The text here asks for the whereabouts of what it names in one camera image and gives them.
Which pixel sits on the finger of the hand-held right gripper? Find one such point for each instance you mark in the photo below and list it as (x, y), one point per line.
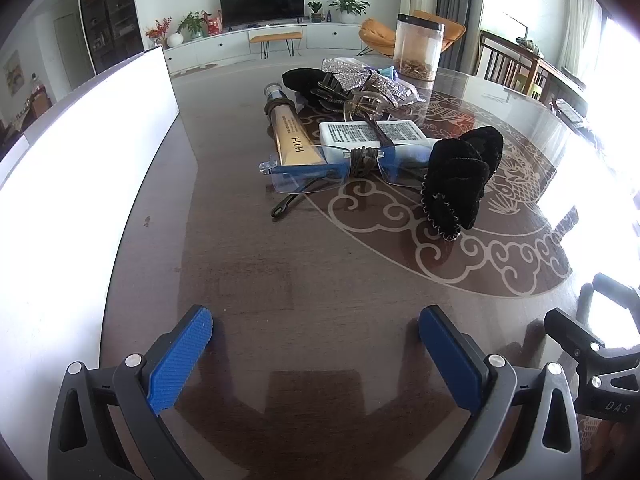
(620, 292)
(600, 365)

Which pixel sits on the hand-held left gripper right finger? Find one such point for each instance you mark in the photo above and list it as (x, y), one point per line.
(447, 355)

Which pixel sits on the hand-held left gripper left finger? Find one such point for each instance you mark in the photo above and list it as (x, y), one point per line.
(180, 360)

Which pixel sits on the white board panel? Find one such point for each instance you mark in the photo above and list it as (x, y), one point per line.
(75, 210)

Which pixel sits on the clear hair claw clip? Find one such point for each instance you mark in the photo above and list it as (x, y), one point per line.
(360, 105)

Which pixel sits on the rhinestone bow hair clip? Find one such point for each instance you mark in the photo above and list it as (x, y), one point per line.
(350, 77)

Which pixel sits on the black bead-edged scrunchie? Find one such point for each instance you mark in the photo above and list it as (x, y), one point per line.
(455, 175)

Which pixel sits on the dark wooden sideboard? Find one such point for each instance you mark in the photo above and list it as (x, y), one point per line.
(555, 77)

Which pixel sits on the rimless glasses with blue temples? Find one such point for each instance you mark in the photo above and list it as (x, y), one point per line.
(310, 170)

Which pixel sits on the white labelled box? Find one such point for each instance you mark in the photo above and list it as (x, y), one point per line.
(350, 132)

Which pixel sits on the gold cosmetic tube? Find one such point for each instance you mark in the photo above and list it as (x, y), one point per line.
(292, 135)

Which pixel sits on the dark wooden chair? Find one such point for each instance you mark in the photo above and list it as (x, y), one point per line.
(500, 65)

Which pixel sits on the purple and teal tube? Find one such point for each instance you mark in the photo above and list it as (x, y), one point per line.
(387, 71)

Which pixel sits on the black velvet scrunchie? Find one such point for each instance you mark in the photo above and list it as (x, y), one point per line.
(300, 82)

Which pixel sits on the clear plastic jar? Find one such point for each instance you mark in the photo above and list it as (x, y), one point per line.
(417, 45)

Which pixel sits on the red flowers in white vase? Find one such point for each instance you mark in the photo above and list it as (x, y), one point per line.
(175, 39)

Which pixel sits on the orange lounge chair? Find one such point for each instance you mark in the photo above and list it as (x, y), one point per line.
(377, 35)

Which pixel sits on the leafy plant in glass pot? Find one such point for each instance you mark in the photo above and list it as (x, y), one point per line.
(192, 25)

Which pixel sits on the bench with orange seat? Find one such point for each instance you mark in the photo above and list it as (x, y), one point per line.
(275, 36)

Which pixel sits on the red gift box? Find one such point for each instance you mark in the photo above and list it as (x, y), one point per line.
(215, 24)

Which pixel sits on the white television cabinet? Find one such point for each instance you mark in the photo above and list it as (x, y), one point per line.
(325, 37)

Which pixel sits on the dark display cabinet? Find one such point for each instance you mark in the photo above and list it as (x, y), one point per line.
(112, 15)

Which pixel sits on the large green potted plant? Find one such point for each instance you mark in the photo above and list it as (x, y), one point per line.
(347, 5)

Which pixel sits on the black television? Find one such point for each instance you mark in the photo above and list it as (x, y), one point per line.
(260, 2)

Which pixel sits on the small green potted plant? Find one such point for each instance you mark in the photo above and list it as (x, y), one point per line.
(315, 10)

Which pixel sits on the wall picture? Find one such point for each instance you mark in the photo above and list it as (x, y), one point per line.
(12, 74)

